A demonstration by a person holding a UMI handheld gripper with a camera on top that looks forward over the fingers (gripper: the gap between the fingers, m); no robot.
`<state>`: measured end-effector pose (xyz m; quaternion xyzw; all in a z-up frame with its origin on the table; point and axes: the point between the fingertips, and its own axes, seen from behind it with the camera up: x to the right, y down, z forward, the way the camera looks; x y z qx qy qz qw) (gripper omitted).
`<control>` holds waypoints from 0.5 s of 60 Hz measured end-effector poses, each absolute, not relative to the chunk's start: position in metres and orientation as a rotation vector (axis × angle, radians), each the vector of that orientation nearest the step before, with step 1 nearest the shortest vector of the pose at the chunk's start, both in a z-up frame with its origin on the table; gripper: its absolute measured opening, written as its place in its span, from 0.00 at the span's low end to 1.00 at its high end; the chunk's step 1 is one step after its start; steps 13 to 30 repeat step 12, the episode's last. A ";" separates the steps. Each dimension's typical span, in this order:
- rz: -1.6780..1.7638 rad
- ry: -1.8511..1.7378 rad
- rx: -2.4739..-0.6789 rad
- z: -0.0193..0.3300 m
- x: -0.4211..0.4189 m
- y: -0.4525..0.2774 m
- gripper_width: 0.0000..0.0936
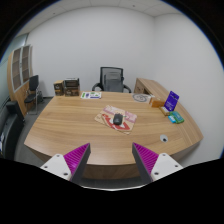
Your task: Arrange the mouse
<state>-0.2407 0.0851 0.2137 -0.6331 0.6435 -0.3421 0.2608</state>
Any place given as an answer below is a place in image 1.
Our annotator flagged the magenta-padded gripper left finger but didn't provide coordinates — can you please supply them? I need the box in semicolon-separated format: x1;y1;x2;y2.
40;143;92;185

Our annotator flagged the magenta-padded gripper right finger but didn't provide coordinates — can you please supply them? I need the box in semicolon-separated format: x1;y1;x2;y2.
132;142;184;185

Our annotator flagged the black computer mouse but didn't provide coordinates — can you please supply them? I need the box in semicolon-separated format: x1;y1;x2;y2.
112;113;125;126

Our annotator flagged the pink printed mouse pad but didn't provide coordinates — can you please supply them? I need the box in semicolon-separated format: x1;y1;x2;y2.
94;104;138;135

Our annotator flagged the green and blue box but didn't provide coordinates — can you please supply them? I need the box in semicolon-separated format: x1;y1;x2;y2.
167;110;185;125

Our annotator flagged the small orange box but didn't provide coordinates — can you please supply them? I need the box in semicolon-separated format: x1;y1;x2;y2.
148;94;166;109

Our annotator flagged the purple standing card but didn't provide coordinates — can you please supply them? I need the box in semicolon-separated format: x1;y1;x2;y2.
163;90;180;112

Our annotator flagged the white sheet with coloured print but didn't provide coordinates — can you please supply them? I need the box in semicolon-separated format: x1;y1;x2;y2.
80;91;103;100

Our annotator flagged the large brown printed box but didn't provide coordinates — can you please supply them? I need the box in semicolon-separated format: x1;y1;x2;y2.
63;77;81;98

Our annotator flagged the black leather sofa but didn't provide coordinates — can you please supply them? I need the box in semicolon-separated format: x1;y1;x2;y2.
0;100;26;160

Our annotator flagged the small brown printed box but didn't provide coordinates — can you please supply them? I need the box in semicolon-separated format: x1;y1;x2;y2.
53;79;65;97

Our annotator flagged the wooden side desk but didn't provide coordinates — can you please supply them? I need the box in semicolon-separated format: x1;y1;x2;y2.
133;77;168;101

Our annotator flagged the black visitor chair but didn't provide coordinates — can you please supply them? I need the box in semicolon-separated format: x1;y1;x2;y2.
23;74;44;115

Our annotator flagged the grey mesh office chair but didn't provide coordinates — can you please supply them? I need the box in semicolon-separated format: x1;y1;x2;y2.
91;66;132;94

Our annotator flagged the wooden shelf unit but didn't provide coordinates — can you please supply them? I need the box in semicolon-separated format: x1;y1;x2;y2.
7;44;34;111

